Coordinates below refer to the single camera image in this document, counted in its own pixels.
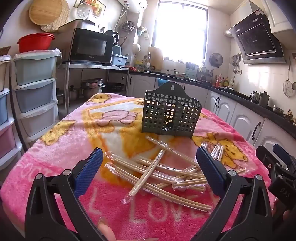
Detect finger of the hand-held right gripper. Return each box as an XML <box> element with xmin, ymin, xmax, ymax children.
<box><xmin>255</xmin><ymin>145</ymin><xmax>284</xmax><ymax>179</ymax></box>
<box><xmin>272</xmin><ymin>144</ymin><xmax>296</xmax><ymax>172</ymax></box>

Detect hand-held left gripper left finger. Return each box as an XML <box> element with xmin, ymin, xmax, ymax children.
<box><xmin>25</xmin><ymin>148</ymin><xmax>109</xmax><ymax>241</ymax></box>

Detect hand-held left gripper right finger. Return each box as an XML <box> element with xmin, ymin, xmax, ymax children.
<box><xmin>195</xmin><ymin>146</ymin><xmax>273</xmax><ymax>241</ymax></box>

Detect bunch of chopsticks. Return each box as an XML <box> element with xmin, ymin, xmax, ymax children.
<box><xmin>105</xmin><ymin>136</ymin><xmax>246</xmax><ymax>212</ymax></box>

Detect dark green mesh utensil holder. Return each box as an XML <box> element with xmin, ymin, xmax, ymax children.
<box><xmin>142</xmin><ymin>82</ymin><xmax>202</xmax><ymax>139</ymax></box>

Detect person's right hand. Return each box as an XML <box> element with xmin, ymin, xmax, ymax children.
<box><xmin>282</xmin><ymin>207</ymin><xmax>296</xmax><ymax>223</ymax></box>

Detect person's left hand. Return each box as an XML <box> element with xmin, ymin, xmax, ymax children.
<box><xmin>97</xmin><ymin>217</ymin><xmax>117</xmax><ymax>241</ymax></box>

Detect pink printed bear blanket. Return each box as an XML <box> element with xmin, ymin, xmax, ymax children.
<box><xmin>0</xmin><ymin>93</ymin><xmax>278</xmax><ymax>241</ymax></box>

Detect ginger roots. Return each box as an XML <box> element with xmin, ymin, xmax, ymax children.
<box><xmin>285</xmin><ymin>109</ymin><xmax>296</xmax><ymax>123</ymax></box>

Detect white base cabinets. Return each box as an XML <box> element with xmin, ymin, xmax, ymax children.
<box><xmin>127</xmin><ymin>73</ymin><xmax>296</xmax><ymax>153</ymax></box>

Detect steel kettles on counter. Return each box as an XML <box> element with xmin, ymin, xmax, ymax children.
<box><xmin>258</xmin><ymin>91</ymin><xmax>270</xmax><ymax>107</ymax></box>

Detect black kitchen countertop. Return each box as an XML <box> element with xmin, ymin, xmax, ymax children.
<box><xmin>129</xmin><ymin>70</ymin><xmax>296</xmax><ymax>139</ymax></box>

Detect small steel pot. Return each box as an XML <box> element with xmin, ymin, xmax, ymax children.
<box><xmin>69</xmin><ymin>86</ymin><xmax>80</xmax><ymax>100</ymax></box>

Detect stacked steel pots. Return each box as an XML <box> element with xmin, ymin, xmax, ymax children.
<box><xmin>81</xmin><ymin>78</ymin><xmax>105</xmax><ymax>99</ymax></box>

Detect dark wok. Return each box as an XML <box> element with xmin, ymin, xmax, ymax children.
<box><xmin>105</xmin><ymin>83</ymin><xmax>125</xmax><ymax>92</ymax></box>

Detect row of condiment bottles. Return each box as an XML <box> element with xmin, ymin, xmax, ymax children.
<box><xmin>214</xmin><ymin>74</ymin><xmax>232</xmax><ymax>88</ymax></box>

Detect grey plastic drawer tower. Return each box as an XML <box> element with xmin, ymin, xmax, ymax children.
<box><xmin>13</xmin><ymin>49</ymin><xmax>63</xmax><ymax>144</ymax></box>

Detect small hanging kitchen tools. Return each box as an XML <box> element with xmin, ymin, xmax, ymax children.
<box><xmin>231</xmin><ymin>53</ymin><xmax>241</xmax><ymax>73</ymax></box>

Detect steel kitchen rack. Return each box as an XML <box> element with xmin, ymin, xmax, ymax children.
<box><xmin>57</xmin><ymin>62</ymin><xmax>130</xmax><ymax>114</ymax></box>

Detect teal knife block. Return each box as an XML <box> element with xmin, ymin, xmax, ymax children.
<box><xmin>186</xmin><ymin>62</ymin><xmax>199</xmax><ymax>77</ymax></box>

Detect pastel plastic drawer tower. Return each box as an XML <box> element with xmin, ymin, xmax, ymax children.
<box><xmin>0</xmin><ymin>54</ymin><xmax>23</xmax><ymax>172</ymax></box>

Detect blue plastic bin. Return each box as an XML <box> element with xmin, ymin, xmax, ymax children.
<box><xmin>112</xmin><ymin>54</ymin><xmax>129</xmax><ymax>66</ymax></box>

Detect yellow package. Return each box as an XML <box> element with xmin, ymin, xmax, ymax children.
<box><xmin>135</xmin><ymin>60</ymin><xmax>148</xmax><ymax>71</ymax></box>

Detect black range hood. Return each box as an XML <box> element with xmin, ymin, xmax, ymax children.
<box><xmin>228</xmin><ymin>8</ymin><xmax>287</xmax><ymax>65</ymax></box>

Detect black microwave oven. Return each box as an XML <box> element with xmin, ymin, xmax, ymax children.
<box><xmin>52</xmin><ymin>27</ymin><xmax>116</xmax><ymax>65</ymax></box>

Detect wooden cutting board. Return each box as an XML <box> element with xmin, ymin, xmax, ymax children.
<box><xmin>148</xmin><ymin>46</ymin><xmax>163</xmax><ymax>70</ymax></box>

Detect black blender jug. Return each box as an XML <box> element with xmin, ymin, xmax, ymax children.
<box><xmin>105</xmin><ymin>30</ymin><xmax>119</xmax><ymax>45</ymax></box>

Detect white upper cabinet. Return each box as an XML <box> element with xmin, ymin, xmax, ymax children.
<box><xmin>261</xmin><ymin>0</ymin><xmax>296</xmax><ymax>44</ymax></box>

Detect red plastic basin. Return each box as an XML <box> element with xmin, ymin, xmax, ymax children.
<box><xmin>17</xmin><ymin>33</ymin><xmax>56</xmax><ymax>54</ymax></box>

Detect kitchen window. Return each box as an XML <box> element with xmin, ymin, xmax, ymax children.
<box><xmin>151</xmin><ymin>0</ymin><xmax>208</xmax><ymax>63</ymax></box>

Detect round woven straw mat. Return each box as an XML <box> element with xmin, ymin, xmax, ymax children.
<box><xmin>40</xmin><ymin>0</ymin><xmax>70</xmax><ymax>33</ymax></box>

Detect round woven bamboo lid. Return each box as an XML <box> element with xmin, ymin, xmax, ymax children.
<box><xmin>29</xmin><ymin>0</ymin><xmax>63</xmax><ymax>26</ymax></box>

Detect white water heater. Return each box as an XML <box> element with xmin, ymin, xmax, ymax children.
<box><xmin>124</xmin><ymin>0</ymin><xmax>148</xmax><ymax>13</ymax></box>

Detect wire mesh strainer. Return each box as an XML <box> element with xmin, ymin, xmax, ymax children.
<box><xmin>282</xmin><ymin>57</ymin><xmax>295</xmax><ymax>98</ymax></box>

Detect black wire spice rack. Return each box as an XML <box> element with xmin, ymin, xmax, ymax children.
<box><xmin>196</xmin><ymin>68</ymin><xmax>213</xmax><ymax>81</ymax></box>

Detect small wall fan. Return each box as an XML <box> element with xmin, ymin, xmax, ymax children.
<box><xmin>209</xmin><ymin>53</ymin><xmax>223</xmax><ymax>68</ymax></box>

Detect wall-mounted plastic holder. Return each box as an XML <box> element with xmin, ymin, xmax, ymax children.
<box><xmin>137</xmin><ymin>26</ymin><xmax>148</xmax><ymax>40</ymax></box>

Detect coiled grey hose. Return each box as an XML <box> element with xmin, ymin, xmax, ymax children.
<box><xmin>120</xmin><ymin>21</ymin><xmax>136</xmax><ymax>32</ymax></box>

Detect white round wall ornament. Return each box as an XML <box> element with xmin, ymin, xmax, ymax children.
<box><xmin>77</xmin><ymin>2</ymin><xmax>94</xmax><ymax>19</ymax></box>

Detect fruit wall picture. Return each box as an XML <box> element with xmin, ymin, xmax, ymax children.
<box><xmin>79</xmin><ymin>0</ymin><xmax>103</xmax><ymax>18</ymax></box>

